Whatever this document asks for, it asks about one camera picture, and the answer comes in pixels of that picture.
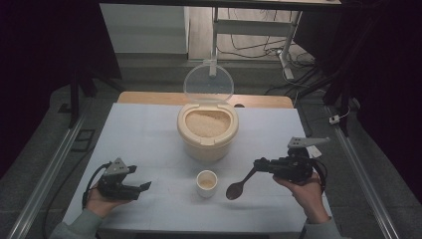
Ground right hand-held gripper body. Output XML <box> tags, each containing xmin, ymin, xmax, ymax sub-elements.
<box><xmin>269</xmin><ymin>136</ymin><xmax>331</xmax><ymax>184</ymax></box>

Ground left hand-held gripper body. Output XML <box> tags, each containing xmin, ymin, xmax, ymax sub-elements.
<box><xmin>97</xmin><ymin>157</ymin><xmax>141</xmax><ymax>201</ymax></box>

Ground brown wooden spoon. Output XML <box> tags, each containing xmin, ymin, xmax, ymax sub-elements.
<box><xmin>225</xmin><ymin>166</ymin><xmax>259</xmax><ymax>201</ymax></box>

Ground cream plastic rice container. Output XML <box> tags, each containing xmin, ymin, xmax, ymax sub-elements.
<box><xmin>176</xmin><ymin>102</ymin><xmax>240</xmax><ymax>163</ymax></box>

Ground white cup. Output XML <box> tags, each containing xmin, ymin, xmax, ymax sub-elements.
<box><xmin>195</xmin><ymin>169</ymin><xmax>219</xmax><ymax>199</ymax></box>

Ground person's left hand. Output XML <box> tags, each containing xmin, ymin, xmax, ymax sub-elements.
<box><xmin>85</xmin><ymin>188</ymin><xmax>131</xmax><ymax>219</ymax></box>

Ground person's right hand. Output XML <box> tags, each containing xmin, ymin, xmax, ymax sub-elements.
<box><xmin>272</xmin><ymin>172</ymin><xmax>331</xmax><ymax>224</ymax></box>

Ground white paper tag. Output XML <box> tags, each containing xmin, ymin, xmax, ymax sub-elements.
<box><xmin>307</xmin><ymin>144</ymin><xmax>323</xmax><ymax>159</ymax></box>

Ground white table cover sheet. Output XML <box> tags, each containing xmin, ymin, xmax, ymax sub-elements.
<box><xmin>60</xmin><ymin>103</ymin><xmax>339</xmax><ymax>233</ymax></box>

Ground wooden table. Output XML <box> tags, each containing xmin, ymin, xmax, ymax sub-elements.
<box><xmin>117</xmin><ymin>92</ymin><xmax>295</xmax><ymax>110</ymax></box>

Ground black stand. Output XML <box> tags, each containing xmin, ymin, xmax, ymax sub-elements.
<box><xmin>58</xmin><ymin>66</ymin><xmax>125</xmax><ymax>129</ymax></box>
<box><xmin>265</xmin><ymin>59</ymin><xmax>361</xmax><ymax>137</ymax></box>

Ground clear round container lid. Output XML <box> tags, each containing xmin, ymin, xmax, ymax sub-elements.
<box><xmin>183</xmin><ymin>63</ymin><xmax>235</xmax><ymax>104</ymax></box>

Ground black curtain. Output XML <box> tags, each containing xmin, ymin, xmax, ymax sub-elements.
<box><xmin>293</xmin><ymin>0</ymin><xmax>422</xmax><ymax>202</ymax></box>
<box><xmin>0</xmin><ymin>0</ymin><xmax>123</xmax><ymax>178</ymax></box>

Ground white cabinet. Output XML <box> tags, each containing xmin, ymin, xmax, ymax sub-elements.
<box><xmin>100</xmin><ymin>3</ymin><xmax>190</xmax><ymax>55</ymax></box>

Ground left hand-held gripper cable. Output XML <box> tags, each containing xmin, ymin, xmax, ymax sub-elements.
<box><xmin>82</xmin><ymin>161</ymin><xmax>112</xmax><ymax>209</ymax></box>

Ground hand-held gripper cable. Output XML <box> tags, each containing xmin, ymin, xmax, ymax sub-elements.
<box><xmin>310</xmin><ymin>157</ymin><xmax>329</xmax><ymax>194</ymax></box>
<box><xmin>82</xmin><ymin>161</ymin><xmax>112</xmax><ymax>209</ymax></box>

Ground right hand-held gripper cable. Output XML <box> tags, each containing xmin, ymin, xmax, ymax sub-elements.
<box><xmin>310</xmin><ymin>157</ymin><xmax>329</xmax><ymax>194</ymax></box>

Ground aluminium rail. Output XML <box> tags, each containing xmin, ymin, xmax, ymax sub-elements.
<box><xmin>6</xmin><ymin>108</ymin><xmax>92</xmax><ymax>239</ymax></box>
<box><xmin>326</xmin><ymin>105</ymin><xmax>401</xmax><ymax>239</ymax></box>

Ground black floor cables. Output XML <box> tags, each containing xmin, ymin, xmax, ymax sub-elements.
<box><xmin>217</xmin><ymin>8</ymin><xmax>317</xmax><ymax>69</ymax></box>

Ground white frame desk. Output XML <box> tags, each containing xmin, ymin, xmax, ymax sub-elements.
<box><xmin>99</xmin><ymin>0</ymin><xmax>342</xmax><ymax>81</ymax></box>

